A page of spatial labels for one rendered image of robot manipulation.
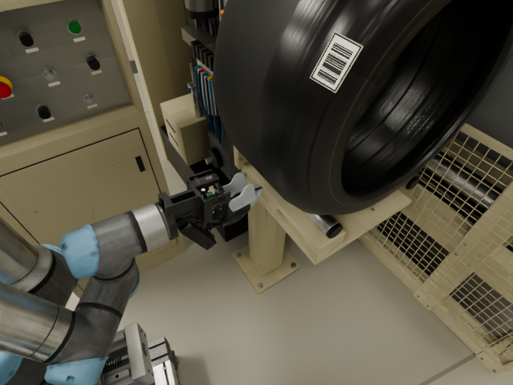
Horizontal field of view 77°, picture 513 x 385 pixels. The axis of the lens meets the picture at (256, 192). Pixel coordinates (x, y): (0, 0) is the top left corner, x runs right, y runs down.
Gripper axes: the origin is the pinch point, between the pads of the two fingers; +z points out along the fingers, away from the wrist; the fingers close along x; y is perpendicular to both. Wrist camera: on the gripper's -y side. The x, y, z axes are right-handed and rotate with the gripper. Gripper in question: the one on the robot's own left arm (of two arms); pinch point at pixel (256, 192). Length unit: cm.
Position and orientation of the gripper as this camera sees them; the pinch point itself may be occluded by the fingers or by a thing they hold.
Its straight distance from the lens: 66.6
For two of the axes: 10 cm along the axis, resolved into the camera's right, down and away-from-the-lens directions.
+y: 1.0, -7.1, -7.0
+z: 8.3, -3.3, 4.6
